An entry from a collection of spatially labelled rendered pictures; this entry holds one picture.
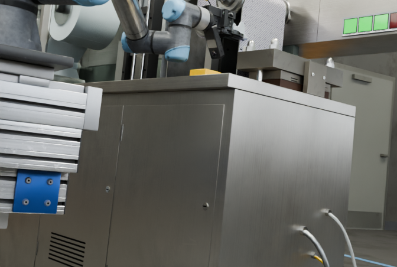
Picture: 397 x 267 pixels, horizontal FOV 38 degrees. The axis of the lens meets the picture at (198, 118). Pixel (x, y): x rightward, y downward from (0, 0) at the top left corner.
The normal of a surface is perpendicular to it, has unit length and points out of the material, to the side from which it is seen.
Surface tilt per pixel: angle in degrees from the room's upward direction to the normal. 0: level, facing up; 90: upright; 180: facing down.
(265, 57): 90
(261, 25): 90
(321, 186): 90
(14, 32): 72
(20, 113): 90
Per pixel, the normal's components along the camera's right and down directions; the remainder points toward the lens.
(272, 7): 0.68, 0.00
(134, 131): -0.72, -0.13
